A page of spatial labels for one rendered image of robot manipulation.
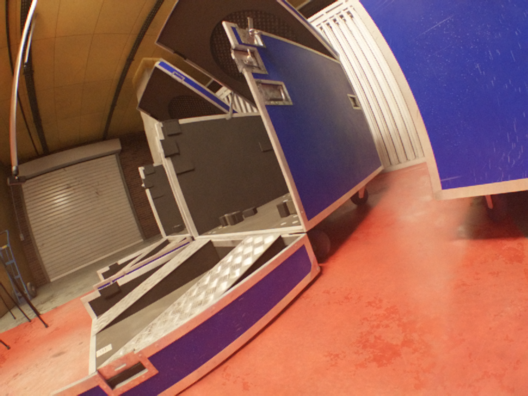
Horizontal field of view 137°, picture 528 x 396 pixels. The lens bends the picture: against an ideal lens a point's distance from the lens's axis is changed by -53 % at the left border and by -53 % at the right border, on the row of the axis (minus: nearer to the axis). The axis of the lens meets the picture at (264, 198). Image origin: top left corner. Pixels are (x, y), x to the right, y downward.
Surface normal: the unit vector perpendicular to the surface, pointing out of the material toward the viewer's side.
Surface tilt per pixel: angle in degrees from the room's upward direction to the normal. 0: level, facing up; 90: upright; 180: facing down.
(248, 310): 90
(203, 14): 138
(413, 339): 0
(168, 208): 90
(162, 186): 90
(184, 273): 90
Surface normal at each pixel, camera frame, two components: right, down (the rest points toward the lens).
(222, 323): 0.65, -0.18
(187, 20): -0.19, 0.90
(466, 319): -0.35, -0.93
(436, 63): -0.83, 0.34
